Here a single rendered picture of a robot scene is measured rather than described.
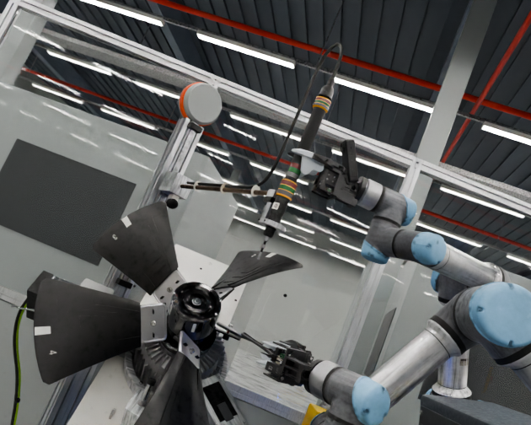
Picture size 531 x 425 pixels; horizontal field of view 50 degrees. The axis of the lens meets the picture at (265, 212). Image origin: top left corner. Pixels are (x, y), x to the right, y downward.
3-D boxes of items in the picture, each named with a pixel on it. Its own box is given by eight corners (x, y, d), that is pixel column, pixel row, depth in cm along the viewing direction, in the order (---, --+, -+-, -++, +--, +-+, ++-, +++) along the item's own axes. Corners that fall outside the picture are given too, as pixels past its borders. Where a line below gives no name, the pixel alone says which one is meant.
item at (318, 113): (281, 178, 145) (310, 107, 149) (290, 184, 147) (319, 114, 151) (289, 179, 142) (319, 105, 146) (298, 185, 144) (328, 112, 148)
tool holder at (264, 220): (248, 219, 145) (263, 185, 146) (268, 230, 149) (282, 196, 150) (269, 223, 137) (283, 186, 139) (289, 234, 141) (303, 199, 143)
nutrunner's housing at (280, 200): (257, 232, 142) (323, 75, 151) (268, 239, 144) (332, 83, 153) (265, 234, 139) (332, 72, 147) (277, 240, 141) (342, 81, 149)
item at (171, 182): (155, 191, 196) (165, 169, 198) (172, 200, 200) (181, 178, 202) (168, 192, 188) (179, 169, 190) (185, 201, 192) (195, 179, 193)
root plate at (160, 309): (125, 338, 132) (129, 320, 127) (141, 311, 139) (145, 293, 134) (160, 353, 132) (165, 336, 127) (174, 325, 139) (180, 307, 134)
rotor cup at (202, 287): (147, 342, 135) (156, 309, 127) (171, 299, 146) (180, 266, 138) (203, 365, 135) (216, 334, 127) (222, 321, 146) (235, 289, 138)
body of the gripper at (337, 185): (317, 186, 142) (359, 206, 144) (329, 156, 144) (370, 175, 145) (308, 190, 149) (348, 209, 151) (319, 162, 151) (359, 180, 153)
